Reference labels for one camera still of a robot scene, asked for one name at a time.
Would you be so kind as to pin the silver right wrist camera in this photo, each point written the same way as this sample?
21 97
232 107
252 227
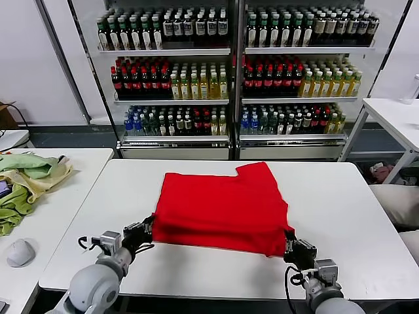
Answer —
325 273

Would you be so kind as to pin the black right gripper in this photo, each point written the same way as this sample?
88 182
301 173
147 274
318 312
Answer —
301 255

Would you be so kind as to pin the white side table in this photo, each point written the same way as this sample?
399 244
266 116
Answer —
389 111

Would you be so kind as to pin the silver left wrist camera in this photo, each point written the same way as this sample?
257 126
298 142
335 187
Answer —
110 242

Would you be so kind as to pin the red shirt with print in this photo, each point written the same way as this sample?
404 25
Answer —
222 209

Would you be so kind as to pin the white label dark bottle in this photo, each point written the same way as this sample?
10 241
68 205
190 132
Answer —
211 28
200 28
168 29
189 28
223 27
178 29

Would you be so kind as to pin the beige cushion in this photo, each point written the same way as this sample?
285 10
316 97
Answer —
410 243
396 206

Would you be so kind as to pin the beige label dark bottle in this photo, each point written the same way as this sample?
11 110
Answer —
352 29
187 126
298 122
306 122
330 29
320 29
362 29
372 29
341 29
179 126

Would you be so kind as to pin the grey metal frame pole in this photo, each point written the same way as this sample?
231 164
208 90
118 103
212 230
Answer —
62 62

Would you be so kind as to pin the white cap dark bottle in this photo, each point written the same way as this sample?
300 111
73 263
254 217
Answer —
162 127
281 125
289 125
171 127

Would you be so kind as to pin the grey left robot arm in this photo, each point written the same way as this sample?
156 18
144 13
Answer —
95 288

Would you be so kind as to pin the pinkish clothes pile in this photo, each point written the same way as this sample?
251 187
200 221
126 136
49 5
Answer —
381 173

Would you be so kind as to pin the yellow juice bottle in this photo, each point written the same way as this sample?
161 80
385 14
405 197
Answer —
222 127
223 86
204 87
316 85
213 87
194 87
307 85
185 87
175 87
354 85
214 127
334 85
343 85
341 123
333 124
325 85

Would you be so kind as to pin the black flat device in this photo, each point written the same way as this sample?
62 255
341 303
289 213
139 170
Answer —
3 305

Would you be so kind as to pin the purple patterned item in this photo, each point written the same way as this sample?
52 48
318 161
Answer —
4 189

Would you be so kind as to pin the light green garment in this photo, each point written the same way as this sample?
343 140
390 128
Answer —
29 165

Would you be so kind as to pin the blue water bottle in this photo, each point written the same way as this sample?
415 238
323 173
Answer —
254 124
128 126
245 124
137 126

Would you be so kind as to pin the grey rounded mouse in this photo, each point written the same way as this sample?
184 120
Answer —
20 253

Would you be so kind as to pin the green tinted water bottle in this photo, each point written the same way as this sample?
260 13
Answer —
154 126
263 124
272 124
145 126

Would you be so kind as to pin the red cap cola bottle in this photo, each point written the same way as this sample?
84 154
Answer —
127 83
268 81
258 81
248 81
156 83
197 125
206 125
136 83
165 83
116 83
278 81
287 81
324 121
146 83
297 81
315 121

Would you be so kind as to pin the cream garment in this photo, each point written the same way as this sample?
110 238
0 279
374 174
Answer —
46 184

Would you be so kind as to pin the olive green towel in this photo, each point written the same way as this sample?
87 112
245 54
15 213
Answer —
13 209

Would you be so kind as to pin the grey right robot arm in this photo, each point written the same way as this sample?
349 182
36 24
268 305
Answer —
330 304

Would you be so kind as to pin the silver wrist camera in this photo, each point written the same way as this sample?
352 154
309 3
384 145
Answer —
110 242
325 273

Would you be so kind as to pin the brown cardboard box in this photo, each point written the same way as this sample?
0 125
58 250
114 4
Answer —
6 116

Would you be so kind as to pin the green cap tea bottle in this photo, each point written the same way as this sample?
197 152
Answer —
124 34
251 32
285 32
274 32
146 34
157 34
262 32
308 32
297 32
113 34
135 34
102 34

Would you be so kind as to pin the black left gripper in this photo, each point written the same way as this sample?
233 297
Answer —
135 240

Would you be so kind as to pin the drinks display shelf unit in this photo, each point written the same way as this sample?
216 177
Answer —
170 52
307 51

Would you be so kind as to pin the dark green bag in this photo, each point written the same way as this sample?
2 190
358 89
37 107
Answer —
409 175

